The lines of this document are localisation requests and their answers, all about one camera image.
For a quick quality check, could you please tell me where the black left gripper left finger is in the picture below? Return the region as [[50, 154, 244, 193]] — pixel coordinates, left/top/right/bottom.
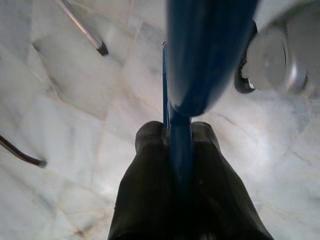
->
[[108, 120, 177, 240]]

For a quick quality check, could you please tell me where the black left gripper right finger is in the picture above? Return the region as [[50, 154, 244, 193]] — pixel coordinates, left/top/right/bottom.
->
[[191, 121, 275, 240]]

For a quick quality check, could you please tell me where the blue plastic hanger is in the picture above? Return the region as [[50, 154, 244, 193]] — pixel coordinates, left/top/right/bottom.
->
[[161, 0, 258, 240]]

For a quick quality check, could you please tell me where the marble-top folding table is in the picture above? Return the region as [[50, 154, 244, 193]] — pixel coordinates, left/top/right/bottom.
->
[[0, 134, 48, 168]]

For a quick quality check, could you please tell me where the silver metal clothes rack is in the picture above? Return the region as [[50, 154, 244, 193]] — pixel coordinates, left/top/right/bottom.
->
[[56, 0, 110, 57]]

